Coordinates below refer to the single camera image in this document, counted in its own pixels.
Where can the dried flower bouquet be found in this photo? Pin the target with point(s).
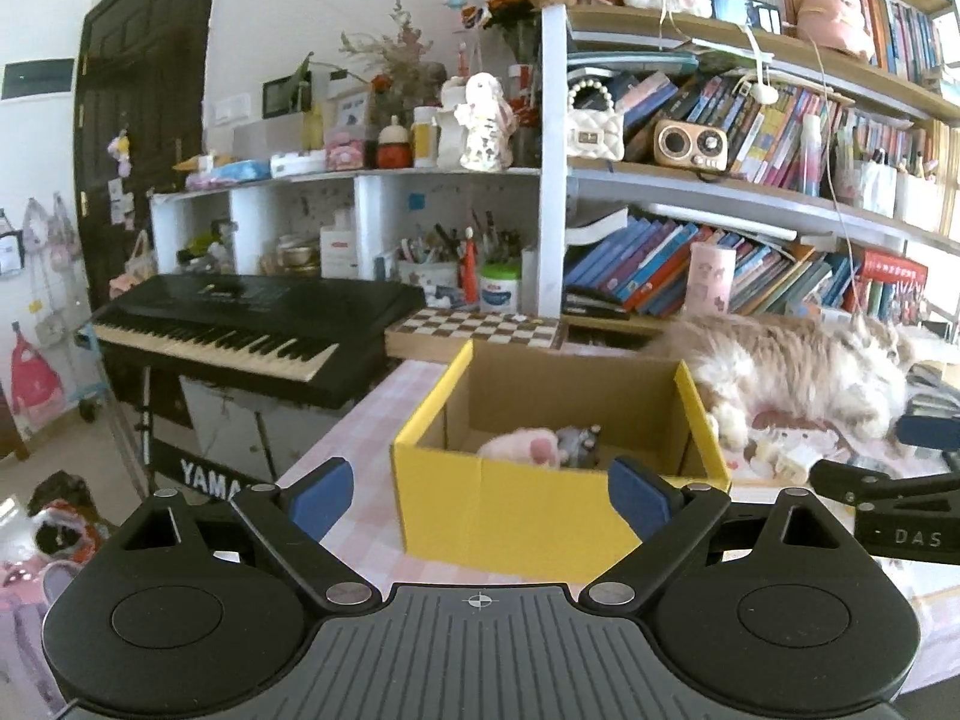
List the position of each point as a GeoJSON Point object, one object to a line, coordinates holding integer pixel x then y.
{"type": "Point", "coordinates": [405, 60]}

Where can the red white round bottle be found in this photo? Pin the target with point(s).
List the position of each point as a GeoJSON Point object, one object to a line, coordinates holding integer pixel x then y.
{"type": "Point", "coordinates": [394, 146]}

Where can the orange flower bunch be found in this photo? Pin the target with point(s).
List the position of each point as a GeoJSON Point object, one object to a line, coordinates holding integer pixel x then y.
{"type": "Point", "coordinates": [510, 7]}

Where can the pink bag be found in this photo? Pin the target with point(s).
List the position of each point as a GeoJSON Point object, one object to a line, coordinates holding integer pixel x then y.
{"type": "Point", "coordinates": [22, 615]}

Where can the row of leaning blue books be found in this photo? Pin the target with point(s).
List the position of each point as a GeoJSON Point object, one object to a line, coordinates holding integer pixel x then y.
{"type": "Point", "coordinates": [637, 262]}

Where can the white rabbit figurine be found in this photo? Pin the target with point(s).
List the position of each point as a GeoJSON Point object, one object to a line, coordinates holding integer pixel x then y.
{"type": "Point", "coordinates": [480, 127]}

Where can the blue white card box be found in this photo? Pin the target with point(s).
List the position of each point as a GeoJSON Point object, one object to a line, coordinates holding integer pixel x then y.
{"type": "Point", "coordinates": [742, 11]}

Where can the wooden retro radio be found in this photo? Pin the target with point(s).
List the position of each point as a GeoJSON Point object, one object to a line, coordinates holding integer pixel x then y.
{"type": "Point", "coordinates": [690, 144]}

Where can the small white orange box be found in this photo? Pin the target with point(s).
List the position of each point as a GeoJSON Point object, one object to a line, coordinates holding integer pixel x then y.
{"type": "Point", "coordinates": [796, 461]}

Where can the black picture frame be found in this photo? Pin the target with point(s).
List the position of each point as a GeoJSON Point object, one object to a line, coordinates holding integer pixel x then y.
{"type": "Point", "coordinates": [281, 96]}

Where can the checkered chessboard box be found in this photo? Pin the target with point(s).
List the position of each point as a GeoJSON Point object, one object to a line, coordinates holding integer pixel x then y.
{"type": "Point", "coordinates": [480, 326]}

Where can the row of thin spined books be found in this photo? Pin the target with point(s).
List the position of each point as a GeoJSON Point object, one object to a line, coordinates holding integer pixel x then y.
{"type": "Point", "coordinates": [900, 30]}

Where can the red boxed book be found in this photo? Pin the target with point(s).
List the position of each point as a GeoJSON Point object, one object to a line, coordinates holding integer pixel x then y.
{"type": "Point", "coordinates": [892, 274]}

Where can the white wall switch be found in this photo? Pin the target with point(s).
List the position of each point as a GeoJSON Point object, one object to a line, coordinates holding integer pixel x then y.
{"type": "Point", "coordinates": [231, 109]}

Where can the white storage bin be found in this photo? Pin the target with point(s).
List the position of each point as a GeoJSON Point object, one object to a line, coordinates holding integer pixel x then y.
{"type": "Point", "coordinates": [876, 191]}
{"type": "Point", "coordinates": [919, 202]}

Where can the yellow cardboard box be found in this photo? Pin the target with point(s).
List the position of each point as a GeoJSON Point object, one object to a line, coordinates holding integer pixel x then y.
{"type": "Point", "coordinates": [510, 510]}

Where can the pink doll head mask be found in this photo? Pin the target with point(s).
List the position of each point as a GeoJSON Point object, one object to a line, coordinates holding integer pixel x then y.
{"type": "Point", "coordinates": [832, 15]}

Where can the tall white wooden bookshelf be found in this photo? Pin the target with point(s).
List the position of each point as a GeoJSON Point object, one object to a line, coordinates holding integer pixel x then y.
{"type": "Point", "coordinates": [553, 165]}

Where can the pink checked cloth desktop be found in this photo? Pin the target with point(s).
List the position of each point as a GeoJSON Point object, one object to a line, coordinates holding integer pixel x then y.
{"type": "Point", "coordinates": [360, 427]}

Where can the white cubby shelf unit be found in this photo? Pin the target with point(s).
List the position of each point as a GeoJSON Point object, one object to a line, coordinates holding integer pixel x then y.
{"type": "Point", "coordinates": [367, 187]}

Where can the white pen holder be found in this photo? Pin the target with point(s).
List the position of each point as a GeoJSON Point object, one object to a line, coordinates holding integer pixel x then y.
{"type": "Point", "coordinates": [427, 281]}

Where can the slim red bottle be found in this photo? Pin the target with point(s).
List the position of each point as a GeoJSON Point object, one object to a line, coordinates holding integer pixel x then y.
{"type": "Point", "coordinates": [470, 274]}

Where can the white flat box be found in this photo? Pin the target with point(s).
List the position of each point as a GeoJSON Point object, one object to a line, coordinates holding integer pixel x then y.
{"type": "Point", "coordinates": [298, 165]}

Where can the beige tote bag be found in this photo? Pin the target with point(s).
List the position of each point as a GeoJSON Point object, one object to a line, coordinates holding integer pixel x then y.
{"type": "Point", "coordinates": [140, 262]}

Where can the white quilted handbag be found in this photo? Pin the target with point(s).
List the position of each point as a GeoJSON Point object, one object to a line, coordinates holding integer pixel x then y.
{"type": "Point", "coordinates": [595, 133]}

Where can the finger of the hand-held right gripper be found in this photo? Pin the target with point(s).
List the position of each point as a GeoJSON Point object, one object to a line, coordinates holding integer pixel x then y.
{"type": "Point", "coordinates": [930, 431]}
{"type": "Point", "coordinates": [847, 484]}

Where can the grey toy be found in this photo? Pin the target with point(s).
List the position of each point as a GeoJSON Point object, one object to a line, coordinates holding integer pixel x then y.
{"type": "Point", "coordinates": [577, 446]}

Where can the yellow white bottle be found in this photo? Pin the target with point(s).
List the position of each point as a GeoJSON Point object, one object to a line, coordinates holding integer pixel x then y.
{"type": "Point", "coordinates": [425, 136]}

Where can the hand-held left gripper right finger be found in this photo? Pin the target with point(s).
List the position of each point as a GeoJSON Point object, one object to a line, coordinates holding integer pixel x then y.
{"type": "Point", "coordinates": [637, 499]}

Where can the dark wall panel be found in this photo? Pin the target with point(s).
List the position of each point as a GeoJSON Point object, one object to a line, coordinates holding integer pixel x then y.
{"type": "Point", "coordinates": [37, 79]}

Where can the pink gradient bottle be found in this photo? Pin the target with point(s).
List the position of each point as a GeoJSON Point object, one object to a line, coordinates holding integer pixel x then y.
{"type": "Point", "coordinates": [810, 154]}

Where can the white red label box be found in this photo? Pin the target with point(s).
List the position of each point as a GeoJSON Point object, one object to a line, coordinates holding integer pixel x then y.
{"type": "Point", "coordinates": [339, 251]}

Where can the white jar green lid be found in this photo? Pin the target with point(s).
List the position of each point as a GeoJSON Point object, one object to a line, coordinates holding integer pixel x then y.
{"type": "Point", "coordinates": [500, 292]}

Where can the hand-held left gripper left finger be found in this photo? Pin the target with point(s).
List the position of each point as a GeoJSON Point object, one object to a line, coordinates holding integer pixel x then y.
{"type": "Point", "coordinates": [330, 495]}

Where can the dark wooden door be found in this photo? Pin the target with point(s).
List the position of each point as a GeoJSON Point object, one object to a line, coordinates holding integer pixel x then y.
{"type": "Point", "coordinates": [142, 67]}

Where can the black electronic keyboard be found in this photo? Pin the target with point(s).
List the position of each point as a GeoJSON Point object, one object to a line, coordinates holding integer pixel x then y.
{"type": "Point", "coordinates": [247, 307]}

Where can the fluffy cream cat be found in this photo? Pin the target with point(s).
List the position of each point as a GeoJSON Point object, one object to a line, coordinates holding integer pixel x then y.
{"type": "Point", "coordinates": [787, 367]}

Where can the row of colourful paperback books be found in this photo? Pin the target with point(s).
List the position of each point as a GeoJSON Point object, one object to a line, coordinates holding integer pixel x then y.
{"type": "Point", "coordinates": [772, 127]}

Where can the black white plush toy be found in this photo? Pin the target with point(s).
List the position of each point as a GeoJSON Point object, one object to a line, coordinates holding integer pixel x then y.
{"type": "Point", "coordinates": [60, 532]}

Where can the small pink box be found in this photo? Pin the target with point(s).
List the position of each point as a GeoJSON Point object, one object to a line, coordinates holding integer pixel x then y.
{"type": "Point", "coordinates": [345, 151]}

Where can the stack of notebooks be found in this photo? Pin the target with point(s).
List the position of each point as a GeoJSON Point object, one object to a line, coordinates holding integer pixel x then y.
{"type": "Point", "coordinates": [934, 386]}

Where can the pink printed cup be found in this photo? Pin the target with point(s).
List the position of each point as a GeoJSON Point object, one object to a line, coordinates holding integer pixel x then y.
{"type": "Point", "coordinates": [709, 277]}

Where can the blue pink tissue pack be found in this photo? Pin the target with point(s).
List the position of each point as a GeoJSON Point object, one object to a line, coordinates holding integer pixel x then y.
{"type": "Point", "coordinates": [225, 174]}

